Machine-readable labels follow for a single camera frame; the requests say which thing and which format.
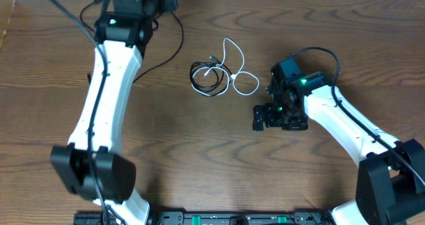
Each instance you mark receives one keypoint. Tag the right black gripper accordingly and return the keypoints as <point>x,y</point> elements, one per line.
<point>268,109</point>

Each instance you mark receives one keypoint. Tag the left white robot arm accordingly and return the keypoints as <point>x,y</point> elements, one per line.
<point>91,164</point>

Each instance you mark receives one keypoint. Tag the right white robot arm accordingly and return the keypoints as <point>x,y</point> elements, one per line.
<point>390,181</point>

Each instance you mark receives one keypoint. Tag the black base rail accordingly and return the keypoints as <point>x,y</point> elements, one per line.
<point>187,218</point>

